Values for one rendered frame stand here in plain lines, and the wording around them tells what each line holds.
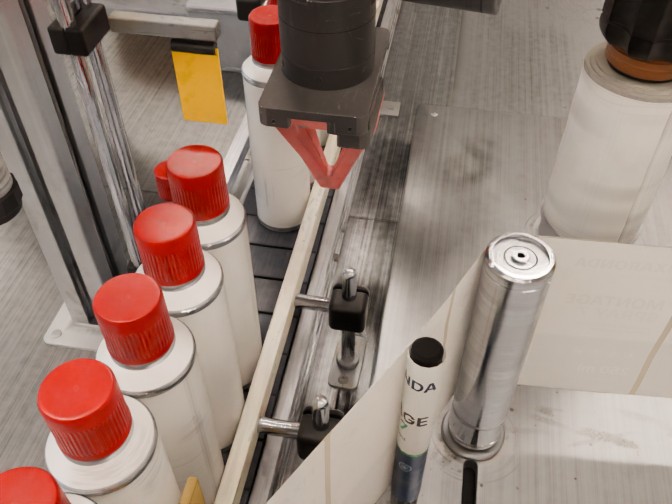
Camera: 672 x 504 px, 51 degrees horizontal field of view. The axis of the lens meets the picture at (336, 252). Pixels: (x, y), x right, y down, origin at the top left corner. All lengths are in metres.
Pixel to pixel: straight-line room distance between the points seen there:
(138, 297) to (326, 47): 0.17
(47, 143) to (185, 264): 0.18
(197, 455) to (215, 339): 0.07
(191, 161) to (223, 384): 0.14
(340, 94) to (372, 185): 0.37
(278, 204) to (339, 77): 0.24
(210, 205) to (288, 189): 0.21
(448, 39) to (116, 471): 0.84
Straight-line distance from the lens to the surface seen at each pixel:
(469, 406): 0.48
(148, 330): 0.34
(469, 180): 0.72
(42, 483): 0.30
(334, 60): 0.41
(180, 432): 0.40
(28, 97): 0.51
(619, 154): 0.57
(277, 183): 0.62
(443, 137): 0.78
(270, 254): 0.64
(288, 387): 0.55
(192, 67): 0.46
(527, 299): 0.39
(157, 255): 0.37
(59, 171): 0.54
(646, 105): 0.55
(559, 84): 0.99
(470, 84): 0.96
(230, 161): 0.61
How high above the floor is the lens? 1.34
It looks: 46 degrees down
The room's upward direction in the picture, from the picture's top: straight up
